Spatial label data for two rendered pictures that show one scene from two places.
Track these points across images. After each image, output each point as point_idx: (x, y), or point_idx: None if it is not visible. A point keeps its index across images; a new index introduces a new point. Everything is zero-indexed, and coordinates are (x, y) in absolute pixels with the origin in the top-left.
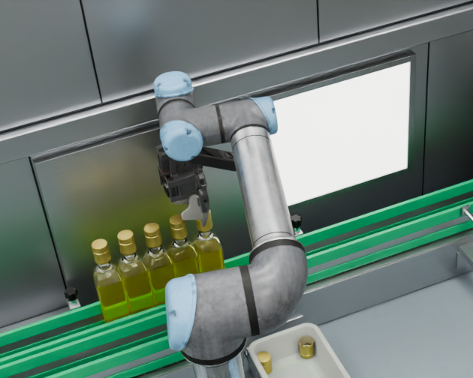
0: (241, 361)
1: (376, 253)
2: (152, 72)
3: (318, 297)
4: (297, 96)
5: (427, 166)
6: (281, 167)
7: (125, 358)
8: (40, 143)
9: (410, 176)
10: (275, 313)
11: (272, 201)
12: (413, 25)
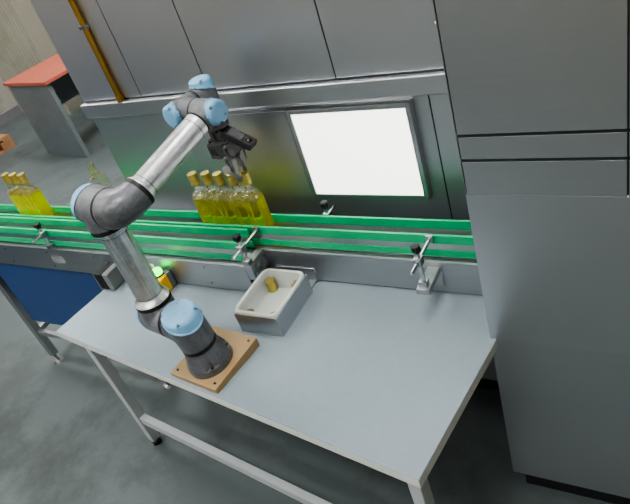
0: (124, 245)
1: (363, 246)
2: (231, 76)
3: (322, 260)
4: (321, 114)
5: (452, 202)
6: (323, 164)
7: (189, 243)
8: None
9: (437, 205)
10: (99, 216)
11: (154, 158)
12: (402, 78)
